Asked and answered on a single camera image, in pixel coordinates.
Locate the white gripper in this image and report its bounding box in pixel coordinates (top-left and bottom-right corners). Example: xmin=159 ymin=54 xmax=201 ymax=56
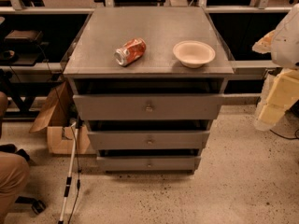
xmin=252 ymin=31 xmax=299 ymax=131

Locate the grey top drawer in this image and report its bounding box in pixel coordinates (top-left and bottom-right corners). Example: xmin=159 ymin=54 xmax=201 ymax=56
xmin=73 ymin=94 xmax=223 ymax=120

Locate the grey drawer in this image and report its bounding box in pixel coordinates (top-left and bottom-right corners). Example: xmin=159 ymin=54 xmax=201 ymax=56
xmin=96 ymin=156 xmax=201 ymax=172
xmin=73 ymin=94 xmax=223 ymax=120
xmin=88 ymin=131 xmax=209 ymax=150

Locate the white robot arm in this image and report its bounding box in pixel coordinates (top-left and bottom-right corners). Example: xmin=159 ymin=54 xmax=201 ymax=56
xmin=252 ymin=5 xmax=299 ymax=131

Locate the grey drawer cabinet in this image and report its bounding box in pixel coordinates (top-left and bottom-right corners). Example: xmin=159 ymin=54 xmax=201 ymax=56
xmin=61 ymin=6 xmax=235 ymax=175

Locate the grey bottom drawer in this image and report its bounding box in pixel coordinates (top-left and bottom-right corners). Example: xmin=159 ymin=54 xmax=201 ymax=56
xmin=96 ymin=156 xmax=201 ymax=172

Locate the grey middle drawer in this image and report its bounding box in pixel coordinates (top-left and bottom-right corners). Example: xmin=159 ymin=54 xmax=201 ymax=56
xmin=88 ymin=131 xmax=209 ymax=150

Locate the white paper bowl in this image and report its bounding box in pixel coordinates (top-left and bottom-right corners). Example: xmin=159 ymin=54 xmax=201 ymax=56
xmin=173 ymin=40 xmax=216 ymax=68

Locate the crushed orange soda can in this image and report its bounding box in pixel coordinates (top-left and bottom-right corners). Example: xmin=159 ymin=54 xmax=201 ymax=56
xmin=114 ymin=38 xmax=147 ymax=66

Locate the cardboard box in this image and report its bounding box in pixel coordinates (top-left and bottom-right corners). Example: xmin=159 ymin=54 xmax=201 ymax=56
xmin=30 ymin=81 xmax=94 ymax=155

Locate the white black striped pole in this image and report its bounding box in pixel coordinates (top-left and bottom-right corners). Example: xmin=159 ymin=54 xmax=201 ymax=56
xmin=57 ymin=121 xmax=78 ymax=224

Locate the black device on shelf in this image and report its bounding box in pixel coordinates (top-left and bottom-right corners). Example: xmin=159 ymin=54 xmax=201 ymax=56
xmin=0 ymin=30 xmax=49 ymax=66

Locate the black office chair base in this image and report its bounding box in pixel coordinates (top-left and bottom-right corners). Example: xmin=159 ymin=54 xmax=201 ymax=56
xmin=0 ymin=144 xmax=46 ymax=215

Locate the black floor cable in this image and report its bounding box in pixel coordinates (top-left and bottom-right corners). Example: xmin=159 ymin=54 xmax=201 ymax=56
xmin=269 ymin=128 xmax=299 ymax=141

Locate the metal railing frame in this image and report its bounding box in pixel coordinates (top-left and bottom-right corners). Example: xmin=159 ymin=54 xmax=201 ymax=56
xmin=0 ymin=0 xmax=299 ymax=16

